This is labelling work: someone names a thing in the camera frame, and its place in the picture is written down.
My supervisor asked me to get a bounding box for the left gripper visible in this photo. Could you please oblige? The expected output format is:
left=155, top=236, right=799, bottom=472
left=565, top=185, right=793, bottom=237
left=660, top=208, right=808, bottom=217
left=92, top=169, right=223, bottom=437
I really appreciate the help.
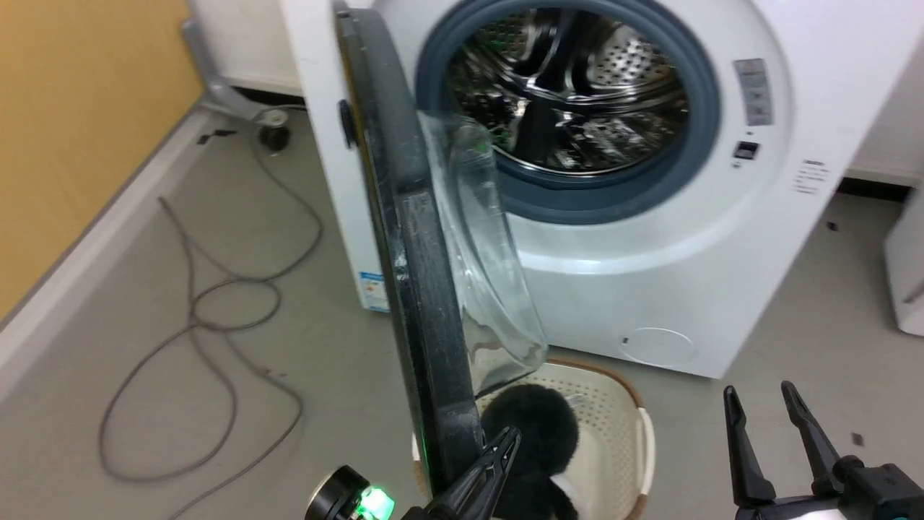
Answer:
left=304, top=425, right=523, bottom=520

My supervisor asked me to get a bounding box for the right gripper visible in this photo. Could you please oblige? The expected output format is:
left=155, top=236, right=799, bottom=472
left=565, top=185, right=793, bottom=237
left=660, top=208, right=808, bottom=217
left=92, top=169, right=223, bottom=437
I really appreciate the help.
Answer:
left=723, top=381, right=924, bottom=520

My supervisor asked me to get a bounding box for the black round glass washer door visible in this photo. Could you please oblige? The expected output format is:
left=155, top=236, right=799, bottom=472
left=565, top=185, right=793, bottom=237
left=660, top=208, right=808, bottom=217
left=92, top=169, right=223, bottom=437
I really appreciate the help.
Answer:
left=334, top=0, right=549, bottom=499

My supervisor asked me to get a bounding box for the white front-load washing machine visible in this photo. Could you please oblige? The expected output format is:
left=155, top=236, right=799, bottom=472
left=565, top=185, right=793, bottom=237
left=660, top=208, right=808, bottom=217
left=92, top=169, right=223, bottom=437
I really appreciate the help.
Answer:
left=278, top=0, right=924, bottom=381

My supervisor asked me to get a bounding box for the grey rubber door gasket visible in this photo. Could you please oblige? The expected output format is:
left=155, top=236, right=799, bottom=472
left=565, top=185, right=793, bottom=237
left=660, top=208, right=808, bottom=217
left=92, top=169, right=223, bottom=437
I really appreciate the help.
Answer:
left=414, top=0, right=723, bottom=226

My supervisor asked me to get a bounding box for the black fluffy plush toy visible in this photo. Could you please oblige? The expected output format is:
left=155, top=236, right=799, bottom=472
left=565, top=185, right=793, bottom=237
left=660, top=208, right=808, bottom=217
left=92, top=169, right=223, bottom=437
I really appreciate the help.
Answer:
left=479, top=383, right=581, bottom=520

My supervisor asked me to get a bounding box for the cream perforated laundry basket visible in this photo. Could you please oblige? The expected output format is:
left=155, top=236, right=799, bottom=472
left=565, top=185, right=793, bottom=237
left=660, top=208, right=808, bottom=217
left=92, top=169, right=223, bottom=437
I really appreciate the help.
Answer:
left=411, top=359, right=657, bottom=520

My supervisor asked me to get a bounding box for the blue white energy sticker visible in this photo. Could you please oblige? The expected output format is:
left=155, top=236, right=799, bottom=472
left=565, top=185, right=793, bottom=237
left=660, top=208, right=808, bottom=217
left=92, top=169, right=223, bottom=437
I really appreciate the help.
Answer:
left=358, top=270, right=391, bottom=313

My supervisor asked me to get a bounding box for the stainless steel washer drum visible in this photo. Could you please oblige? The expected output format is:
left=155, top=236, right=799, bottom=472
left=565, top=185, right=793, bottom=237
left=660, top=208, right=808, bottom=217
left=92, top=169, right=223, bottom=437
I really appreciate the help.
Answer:
left=446, top=6, right=691, bottom=176

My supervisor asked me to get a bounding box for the grey metal stand leg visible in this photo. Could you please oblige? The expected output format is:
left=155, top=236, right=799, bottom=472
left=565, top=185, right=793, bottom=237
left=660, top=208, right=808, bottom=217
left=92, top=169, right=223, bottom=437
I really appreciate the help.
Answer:
left=181, top=19, right=288, bottom=125

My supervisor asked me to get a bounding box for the grey floor cable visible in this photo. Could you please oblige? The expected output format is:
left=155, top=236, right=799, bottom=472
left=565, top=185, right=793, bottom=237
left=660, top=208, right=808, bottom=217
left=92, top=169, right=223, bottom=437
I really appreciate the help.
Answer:
left=97, top=124, right=325, bottom=520

